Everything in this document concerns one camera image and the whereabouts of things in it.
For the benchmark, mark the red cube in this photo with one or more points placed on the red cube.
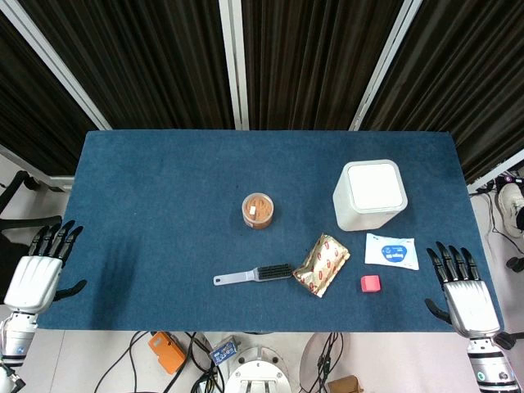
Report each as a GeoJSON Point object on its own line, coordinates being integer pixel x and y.
{"type": "Point", "coordinates": [371, 284]}

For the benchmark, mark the black pleated curtain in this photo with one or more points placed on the black pleated curtain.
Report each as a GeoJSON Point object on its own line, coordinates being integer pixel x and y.
{"type": "Point", "coordinates": [32, 102]}
{"type": "Point", "coordinates": [311, 61]}
{"type": "Point", "coordinates": [143, 61]}
{"type": "Point", "coordinates": [462, 82]}

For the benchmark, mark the white trash bin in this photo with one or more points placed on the white trash bin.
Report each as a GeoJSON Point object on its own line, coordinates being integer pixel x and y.
{"type": "Point", "coordinates": [372, 184]}

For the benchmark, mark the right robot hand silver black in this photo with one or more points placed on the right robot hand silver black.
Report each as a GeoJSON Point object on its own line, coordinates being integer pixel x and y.
{"type": "Point", "coordinates": [471, 303]}

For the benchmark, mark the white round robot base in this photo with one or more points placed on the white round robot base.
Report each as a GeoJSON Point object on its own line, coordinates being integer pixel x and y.
{"type": "Point", "coordinates": [258, 370]}

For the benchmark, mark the white frame post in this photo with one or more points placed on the white frame post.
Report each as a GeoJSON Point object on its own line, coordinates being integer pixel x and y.
{"type": "Point", "coordinates": [53, 65]}
{"type": "Point", "coordinates": [234, 61]}
{"type": "Point", "coordinates": [385, 65]}

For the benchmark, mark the orange device box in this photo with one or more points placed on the orange device box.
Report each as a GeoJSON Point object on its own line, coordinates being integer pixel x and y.
{"type": "Point", "coordinates": [168, 352]}

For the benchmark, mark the blue circuit board module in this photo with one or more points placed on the blue circuit board module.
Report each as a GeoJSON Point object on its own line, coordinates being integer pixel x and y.
{"type": "Point", "coordinates": [224, 351]}

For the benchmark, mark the grey round floor plate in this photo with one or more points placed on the grey round floor plate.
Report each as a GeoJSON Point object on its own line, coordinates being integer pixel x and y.
{"type": "Point", "coordinates": [313, 360]}

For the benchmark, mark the gold foil snack wrapper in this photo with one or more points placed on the gold foil snack wrapper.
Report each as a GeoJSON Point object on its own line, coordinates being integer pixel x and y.
{"type": "Point", "coordinates": [321, 266]}

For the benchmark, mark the black chair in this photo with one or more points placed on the black chair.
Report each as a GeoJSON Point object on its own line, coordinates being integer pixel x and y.
{"type": "Point", "coordinates": [20, 225]}

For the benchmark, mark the clear round tub brown contents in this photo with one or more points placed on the clear round tub brown contents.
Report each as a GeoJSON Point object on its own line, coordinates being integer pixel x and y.
{"type": "Point", "coordinates": [258, 210]}

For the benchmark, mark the grey brush black bristles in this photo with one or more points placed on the grey brush black bristles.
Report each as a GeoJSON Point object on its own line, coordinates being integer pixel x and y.
{"type": "Point", "coordinates": [270, 272]}

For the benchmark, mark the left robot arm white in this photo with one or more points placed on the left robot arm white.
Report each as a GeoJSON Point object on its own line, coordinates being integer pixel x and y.
{"type": "Point", "coordinates": [16, 340]}

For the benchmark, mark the white blue wipe packet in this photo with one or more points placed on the white blue wipe packet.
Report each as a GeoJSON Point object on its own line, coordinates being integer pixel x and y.
{"type": "Point", "coordinates": [393, 251]}

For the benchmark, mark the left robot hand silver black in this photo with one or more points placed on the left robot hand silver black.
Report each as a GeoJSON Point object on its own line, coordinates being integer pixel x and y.
{"type": "Point", "coordinates": [34, 278]}

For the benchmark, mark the blue felt table cover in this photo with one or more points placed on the blue felt table cover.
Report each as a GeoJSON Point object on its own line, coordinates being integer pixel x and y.
{"type": "Point", "coordinates": [163, 204]}

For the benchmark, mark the white sneaker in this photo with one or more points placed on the white sneaker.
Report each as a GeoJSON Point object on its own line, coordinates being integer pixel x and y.
{"type": "Point", "coordinates": [509, 204]}

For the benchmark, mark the brown cardboard box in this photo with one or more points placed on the brown cardboard box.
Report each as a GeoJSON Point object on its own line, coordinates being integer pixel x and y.
{"type": "Point", "coordinates": [346, 385]}

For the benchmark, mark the black chair caster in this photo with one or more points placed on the black chair caster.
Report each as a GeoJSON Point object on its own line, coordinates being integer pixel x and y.
{"type": "Point", "coordinates": [504, 340]}
{"type": "Point", "coordinates": [515, 263]}

